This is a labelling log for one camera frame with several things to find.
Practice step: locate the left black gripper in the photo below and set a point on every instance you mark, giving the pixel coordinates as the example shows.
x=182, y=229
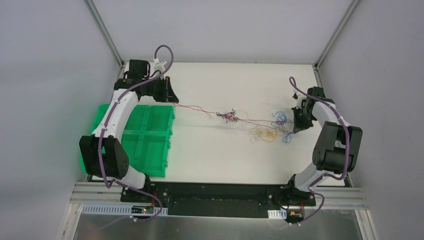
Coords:
x=166, y=91

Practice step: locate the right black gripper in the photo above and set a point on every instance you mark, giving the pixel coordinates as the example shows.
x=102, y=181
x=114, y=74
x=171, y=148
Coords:
x=301, y=117

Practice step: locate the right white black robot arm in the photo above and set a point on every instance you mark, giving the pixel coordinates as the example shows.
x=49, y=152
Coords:
x=335, y=152

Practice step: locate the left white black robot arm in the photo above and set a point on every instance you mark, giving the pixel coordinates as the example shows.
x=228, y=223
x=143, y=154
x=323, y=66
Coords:
x=102, y=151

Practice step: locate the green plastic compartment bin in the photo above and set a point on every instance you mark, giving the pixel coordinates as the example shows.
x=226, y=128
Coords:
x=146, y=138

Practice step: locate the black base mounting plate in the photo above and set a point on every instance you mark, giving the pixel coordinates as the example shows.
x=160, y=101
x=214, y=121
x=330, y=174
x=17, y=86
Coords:
x=227, y=200

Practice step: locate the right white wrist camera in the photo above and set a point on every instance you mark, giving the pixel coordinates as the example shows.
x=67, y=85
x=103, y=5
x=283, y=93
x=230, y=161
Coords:
x=300, y=99

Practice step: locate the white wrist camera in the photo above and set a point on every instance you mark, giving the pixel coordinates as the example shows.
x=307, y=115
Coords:
x=159, y=65
x=300, y=99

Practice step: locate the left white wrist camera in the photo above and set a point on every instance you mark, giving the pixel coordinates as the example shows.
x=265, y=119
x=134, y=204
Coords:
x=159, y=65

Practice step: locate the right white cable duct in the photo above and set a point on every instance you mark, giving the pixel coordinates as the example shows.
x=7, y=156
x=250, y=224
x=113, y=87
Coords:
x=280, y=214

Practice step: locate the white cable duct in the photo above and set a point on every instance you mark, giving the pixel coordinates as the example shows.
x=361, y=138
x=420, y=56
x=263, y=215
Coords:
x=123, y=210
x=280, y=214

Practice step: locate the aluminium frame rail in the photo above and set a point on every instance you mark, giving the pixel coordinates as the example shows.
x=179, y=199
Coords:
x=95, y=193

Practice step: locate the left white cable duct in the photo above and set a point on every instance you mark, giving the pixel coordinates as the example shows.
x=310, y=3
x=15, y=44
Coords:
x=123, y=210

